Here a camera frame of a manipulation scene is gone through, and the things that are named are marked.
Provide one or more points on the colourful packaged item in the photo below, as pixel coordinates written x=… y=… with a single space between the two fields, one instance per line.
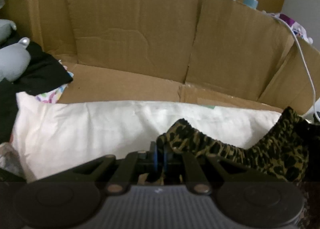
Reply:
x=298 y=29

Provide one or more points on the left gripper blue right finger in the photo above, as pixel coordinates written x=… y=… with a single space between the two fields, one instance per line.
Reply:
x=167 y=154

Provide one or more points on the paisley patterned scarf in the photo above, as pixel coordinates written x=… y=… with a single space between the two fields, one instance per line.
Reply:
x=10 y=160

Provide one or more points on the grey neck pillow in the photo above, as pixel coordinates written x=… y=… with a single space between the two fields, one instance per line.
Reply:
x=15 y=57

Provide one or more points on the cream bear print bedsheet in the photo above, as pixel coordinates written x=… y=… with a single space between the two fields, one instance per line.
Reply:
x=51 y=138

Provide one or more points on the black garment in pile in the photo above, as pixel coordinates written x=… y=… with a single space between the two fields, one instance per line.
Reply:
x=43 y=74

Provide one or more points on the leopard print garment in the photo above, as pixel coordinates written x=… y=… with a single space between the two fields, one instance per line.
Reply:
x=281 y=153

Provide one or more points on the brown cardboard sheet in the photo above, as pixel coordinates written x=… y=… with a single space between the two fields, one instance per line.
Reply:
x=209 y=52

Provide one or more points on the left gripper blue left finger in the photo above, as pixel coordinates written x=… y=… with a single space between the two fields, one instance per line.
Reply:
x=153 y=154

